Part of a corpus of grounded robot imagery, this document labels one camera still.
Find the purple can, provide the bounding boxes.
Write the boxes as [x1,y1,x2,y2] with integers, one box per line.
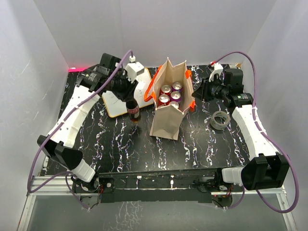
[171,81,183,93]
[170,91,181,103]
[168,101,180,110]

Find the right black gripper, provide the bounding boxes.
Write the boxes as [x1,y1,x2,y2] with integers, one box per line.
[192,76,229,102]

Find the red can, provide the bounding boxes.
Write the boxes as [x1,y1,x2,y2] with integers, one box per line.
[158,94,170,107]
[159,85,172,96]

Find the grey tape roll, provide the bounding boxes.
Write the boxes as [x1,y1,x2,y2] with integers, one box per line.
[210,111,231,130]

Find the small whiteboard wooden frame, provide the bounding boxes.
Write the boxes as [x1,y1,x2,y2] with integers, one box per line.
[102,68,154,118]

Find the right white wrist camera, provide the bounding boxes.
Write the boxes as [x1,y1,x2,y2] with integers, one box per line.
[209,61,223,82]

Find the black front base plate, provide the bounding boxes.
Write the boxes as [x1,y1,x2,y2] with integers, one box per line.
[73,168,243,203]

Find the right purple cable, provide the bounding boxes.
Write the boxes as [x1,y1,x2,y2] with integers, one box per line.
[209,51,300,213]

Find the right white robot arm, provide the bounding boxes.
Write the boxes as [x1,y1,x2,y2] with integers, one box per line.
[192,64,289,191]

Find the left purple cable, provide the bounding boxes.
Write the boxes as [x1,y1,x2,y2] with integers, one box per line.
[26,49,135,210]

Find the dark cola glass bottle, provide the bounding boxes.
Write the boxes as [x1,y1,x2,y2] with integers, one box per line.
[126,99,141,122]

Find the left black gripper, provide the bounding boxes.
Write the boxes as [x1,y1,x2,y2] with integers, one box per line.
[109,70,138,102]

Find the beige canvas bag orange handles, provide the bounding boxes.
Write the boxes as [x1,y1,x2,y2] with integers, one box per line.
[143,59,195,140]

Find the purple cable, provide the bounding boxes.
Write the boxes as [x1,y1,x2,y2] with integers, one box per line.
[209,51,300,213]
[26,49,135,210]

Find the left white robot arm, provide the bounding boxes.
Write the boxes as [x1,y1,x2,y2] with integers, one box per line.
[37,51,144,192]

